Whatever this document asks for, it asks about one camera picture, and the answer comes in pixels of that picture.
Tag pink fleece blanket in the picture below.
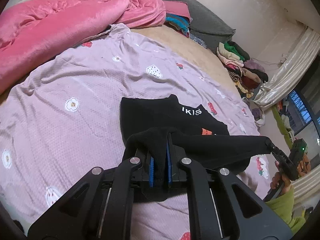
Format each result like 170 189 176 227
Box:
0 0 167 95

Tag cream satin cloth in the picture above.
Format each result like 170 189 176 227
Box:
292 166 320 207

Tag cream curtain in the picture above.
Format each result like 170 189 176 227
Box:
252 26 320 110

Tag colourful clothes heap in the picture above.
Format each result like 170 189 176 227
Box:
276 96 298 140

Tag person's right hand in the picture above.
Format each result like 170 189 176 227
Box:
270 160 294 196

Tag grey headboard cushion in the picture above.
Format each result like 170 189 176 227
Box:
109 0 237 53

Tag black sweater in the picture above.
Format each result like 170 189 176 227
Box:
120 94 272 203

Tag green fabric strip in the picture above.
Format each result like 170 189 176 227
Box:
271 105 294 150

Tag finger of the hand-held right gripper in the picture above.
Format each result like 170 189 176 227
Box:
271 153 291 178
265 137 290 157

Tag pile of folded clothes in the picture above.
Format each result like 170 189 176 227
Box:
216 40 269 99

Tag magenta cloth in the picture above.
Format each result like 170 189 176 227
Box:
162 0 193 18

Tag purple cloth heap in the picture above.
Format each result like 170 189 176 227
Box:
244 97 265 126

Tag lilac printed bed sheet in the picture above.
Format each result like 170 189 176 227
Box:
0 23 275 240

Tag blue floral cloth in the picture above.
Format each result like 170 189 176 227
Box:
189 34 208 48

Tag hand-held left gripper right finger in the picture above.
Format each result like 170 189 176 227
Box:
166 133 293 240

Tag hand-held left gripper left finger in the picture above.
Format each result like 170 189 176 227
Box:
29 150 155 240

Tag teal striped garment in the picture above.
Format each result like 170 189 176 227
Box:
166 14 192 37

